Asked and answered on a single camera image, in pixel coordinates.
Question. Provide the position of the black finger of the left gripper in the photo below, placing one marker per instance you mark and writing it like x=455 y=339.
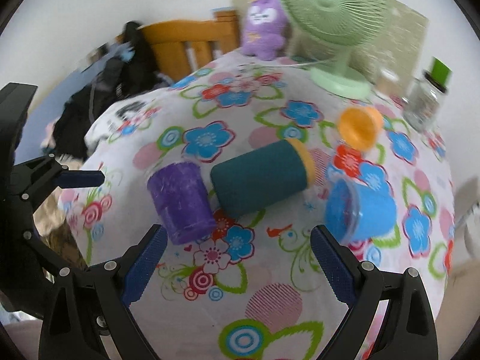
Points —
x=77 y=179

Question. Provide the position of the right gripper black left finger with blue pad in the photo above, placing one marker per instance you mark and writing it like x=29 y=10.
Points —
x=85 y=305

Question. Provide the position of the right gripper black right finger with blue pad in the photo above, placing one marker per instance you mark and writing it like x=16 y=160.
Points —
x=407 y=330

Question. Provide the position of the purple plastic cup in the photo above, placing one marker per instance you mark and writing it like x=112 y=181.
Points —
x=181 y=201

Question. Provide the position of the blue plastic cup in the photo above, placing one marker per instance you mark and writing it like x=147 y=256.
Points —
x=355 y=212

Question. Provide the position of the dark green yellow-rimmed cup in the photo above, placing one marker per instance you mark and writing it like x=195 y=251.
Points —
x=263 y=177

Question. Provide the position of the orange plastic cup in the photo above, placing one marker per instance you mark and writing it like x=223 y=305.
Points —
x=359 y=127

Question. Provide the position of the white standing fan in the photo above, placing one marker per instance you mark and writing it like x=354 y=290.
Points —
x=466 y=226

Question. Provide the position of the dark clothes pile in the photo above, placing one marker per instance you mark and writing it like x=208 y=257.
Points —
x=130 y=72

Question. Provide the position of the floral tablecloth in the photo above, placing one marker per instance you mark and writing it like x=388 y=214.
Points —
x=253 y=289

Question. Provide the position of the orange wooden chair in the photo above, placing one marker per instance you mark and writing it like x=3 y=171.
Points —
x=181 y=46

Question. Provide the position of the glass jar green lid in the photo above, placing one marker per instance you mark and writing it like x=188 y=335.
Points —
x=426 y=96

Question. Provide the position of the purple plush toy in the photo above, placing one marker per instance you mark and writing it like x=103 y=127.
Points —
x=263 y=30

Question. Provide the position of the cotton swab container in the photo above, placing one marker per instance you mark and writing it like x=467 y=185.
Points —
x=386 y=82

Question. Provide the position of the green patterned board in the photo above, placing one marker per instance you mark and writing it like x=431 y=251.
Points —
x=397 y=49

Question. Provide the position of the green desk fan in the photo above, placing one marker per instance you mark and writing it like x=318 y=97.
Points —
x=341 y=25

